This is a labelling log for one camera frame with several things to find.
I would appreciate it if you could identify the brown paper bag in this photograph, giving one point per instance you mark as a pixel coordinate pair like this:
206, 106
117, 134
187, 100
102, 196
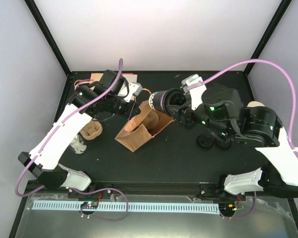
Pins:
143, 127

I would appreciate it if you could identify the printed orange paper bag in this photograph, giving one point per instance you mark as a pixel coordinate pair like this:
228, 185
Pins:
105, 78

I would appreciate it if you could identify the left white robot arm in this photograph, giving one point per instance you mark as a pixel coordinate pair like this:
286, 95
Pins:
43, 160

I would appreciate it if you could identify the black coffee cup lid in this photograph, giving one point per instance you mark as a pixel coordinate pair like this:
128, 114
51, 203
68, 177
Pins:
222, 143
161, 99

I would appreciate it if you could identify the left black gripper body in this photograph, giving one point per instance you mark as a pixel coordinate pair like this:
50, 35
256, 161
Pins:
112, 107

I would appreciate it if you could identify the brown pulp cup carrier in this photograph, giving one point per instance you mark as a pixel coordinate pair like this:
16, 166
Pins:
91, 130

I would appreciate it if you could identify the white plastic cutlery bundle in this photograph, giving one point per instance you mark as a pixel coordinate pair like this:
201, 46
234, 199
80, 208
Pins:
78, 146

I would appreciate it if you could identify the perforated white metal rail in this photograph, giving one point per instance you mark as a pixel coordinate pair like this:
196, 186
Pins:
146, 207

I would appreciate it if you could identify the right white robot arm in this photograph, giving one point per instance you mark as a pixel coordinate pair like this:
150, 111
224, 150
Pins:
254, 126

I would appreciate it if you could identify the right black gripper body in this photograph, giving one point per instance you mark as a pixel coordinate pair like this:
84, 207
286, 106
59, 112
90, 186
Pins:
184, 113

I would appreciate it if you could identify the stack of white paper cups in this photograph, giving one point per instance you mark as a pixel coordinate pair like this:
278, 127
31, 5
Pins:
253, 104

